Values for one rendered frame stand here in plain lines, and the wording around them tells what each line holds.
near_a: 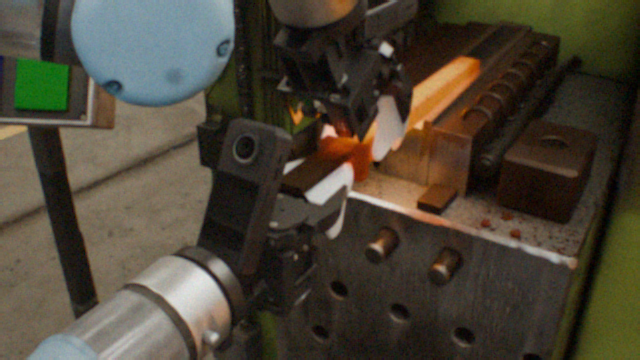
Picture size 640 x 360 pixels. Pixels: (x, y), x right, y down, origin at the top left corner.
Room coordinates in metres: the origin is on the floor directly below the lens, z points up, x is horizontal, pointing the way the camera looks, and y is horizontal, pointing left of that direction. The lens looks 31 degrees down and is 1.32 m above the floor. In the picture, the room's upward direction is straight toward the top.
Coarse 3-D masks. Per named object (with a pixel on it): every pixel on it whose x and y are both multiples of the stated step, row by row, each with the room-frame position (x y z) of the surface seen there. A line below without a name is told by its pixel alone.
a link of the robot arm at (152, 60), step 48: (0, 0) 0.29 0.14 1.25; (48, 0) 0.29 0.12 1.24; (96, 0) 0.28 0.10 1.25; (144, 0) 0.29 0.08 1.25; (192, 0) 0.29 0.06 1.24; (0, 48) 0.30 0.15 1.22; (48, 48) 0.30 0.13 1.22; (96, 48) 0.28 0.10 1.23; (144, 48) 0.29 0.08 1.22; (192, 48) 0.29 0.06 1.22; (144, 96) 0.29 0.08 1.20; (192, 96) 0.30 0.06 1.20
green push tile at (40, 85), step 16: (16, 64) 0.80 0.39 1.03; (32, 64) 0.79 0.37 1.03; (48, 64) 0.79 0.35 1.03; (16, 80) 0.79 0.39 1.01; (32, 80) 0.78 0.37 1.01; (48, 80) 0.78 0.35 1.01; (64, 80) 0.78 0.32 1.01; (16, 96) 0.77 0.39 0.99; (32, 96) 0.77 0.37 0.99; (48, 96) 0.77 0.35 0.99; (64, 96) 0.77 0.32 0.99
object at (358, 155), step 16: (464, 64) 0.83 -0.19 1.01; (432, 80) 0.76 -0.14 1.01; (448, 80) 0.77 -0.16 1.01; (464, 80) 0.81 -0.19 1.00; (416, 96) 0.71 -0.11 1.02; (432, 96) 0.71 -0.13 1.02; (416, 112) 0.67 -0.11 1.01; (336, 144) 0.56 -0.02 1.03; (352, 144) 0.56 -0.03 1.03; (368, 144) 0.58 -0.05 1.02; (304, 160) 0.53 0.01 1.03; (320, 160) 0.53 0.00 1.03; (336, 160) 0.53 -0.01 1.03; (352, 160) 0.55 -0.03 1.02; (368, 160) 0.58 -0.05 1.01; (288, 176) 0.50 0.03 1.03; (304, 176) 0.50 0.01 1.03; (320, 176) 0.50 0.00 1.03; (288, 192) 0.48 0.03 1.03; (304, 192) 0.48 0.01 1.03
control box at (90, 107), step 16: (80, 80) 0.78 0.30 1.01; (0, 96) 0.78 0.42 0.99; (80, 96) 0.77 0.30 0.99; (96, 96) 0.78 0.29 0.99; (112, 96) 0.83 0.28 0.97; (0, 112) 0.77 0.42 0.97; (16, 112) 0.77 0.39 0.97; (32, 112) 0.77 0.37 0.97; (48, 112) 0.77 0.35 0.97; (64, 112) 0.77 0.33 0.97; (80, 112) 0.76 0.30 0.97; (96, 112) 0.78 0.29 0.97; (112, 112) 0.82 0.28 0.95; (80, 128) 0.82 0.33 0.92; (96, 128) 0.80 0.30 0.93; (112, 128) 0.82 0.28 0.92
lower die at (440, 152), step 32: (448, 32) 1.06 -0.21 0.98; (480, 32) 1.03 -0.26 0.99; (416, 64) 0.88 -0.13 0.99; (448, 64) 0.86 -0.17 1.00; (448, 96) 0.75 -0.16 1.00; (320, 128) 0.76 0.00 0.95; (416, 128) 0.69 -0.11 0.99; (448, 128) 0.68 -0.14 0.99; (480, 128) 0.68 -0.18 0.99; (384, 160) 0.71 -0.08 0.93; (416, 160) 0.69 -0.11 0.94; (448, 160) 0.67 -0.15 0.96
